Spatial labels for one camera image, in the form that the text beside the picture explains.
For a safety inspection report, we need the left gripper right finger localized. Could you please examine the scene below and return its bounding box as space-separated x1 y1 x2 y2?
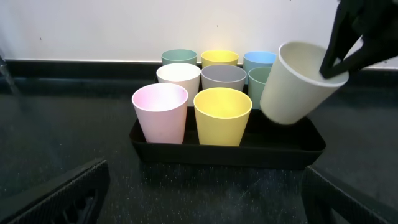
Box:
300 165 398 224

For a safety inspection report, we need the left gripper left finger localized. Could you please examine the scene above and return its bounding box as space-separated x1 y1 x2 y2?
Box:
0 158 111 224

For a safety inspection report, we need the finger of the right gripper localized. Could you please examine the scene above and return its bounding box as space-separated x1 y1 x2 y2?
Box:
319 7 398 79

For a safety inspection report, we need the cream cup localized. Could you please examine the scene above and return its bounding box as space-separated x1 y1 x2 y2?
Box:
259 41 350 126

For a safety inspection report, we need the pink cup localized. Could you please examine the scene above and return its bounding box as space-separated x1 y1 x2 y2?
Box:
131 82 189 145

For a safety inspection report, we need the yellow cup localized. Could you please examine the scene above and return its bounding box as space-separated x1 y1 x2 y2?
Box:
200 49 239 68
193 87 253 147

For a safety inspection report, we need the blue cup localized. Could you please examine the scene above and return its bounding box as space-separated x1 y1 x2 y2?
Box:
243 50 277 85

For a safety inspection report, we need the light green cup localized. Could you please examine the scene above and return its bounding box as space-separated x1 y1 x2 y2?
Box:
248 67 272 110

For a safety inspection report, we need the black tray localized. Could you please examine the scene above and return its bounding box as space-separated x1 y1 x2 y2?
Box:
129 107 326 171

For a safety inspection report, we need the grey cup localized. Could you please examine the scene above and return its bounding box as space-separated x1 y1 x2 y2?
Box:
200 63 248 93

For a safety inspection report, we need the white cup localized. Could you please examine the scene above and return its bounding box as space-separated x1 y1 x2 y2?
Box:
155 62 202 107

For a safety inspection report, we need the dark green cup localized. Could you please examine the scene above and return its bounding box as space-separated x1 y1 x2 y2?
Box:
160 49 198 66

